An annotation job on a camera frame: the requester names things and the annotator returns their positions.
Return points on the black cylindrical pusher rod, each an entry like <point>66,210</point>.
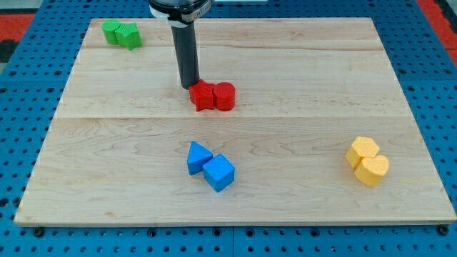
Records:
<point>186,55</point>

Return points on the red star block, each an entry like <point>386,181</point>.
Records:
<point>201,95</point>

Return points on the red cylinder block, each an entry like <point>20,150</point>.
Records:
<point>224,96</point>

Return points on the green star block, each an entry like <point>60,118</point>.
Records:
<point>127,35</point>

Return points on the green cylinder block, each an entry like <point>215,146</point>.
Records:
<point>109,28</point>

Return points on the blue triangle block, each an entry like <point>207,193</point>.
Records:
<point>197,157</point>

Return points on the blue cube block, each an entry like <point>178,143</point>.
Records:
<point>219,172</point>

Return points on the light wooden board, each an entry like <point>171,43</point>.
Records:
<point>115,153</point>

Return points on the yellow hexagon block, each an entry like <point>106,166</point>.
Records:
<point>360,148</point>

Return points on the yellow heart block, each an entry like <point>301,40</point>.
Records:
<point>371,170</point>

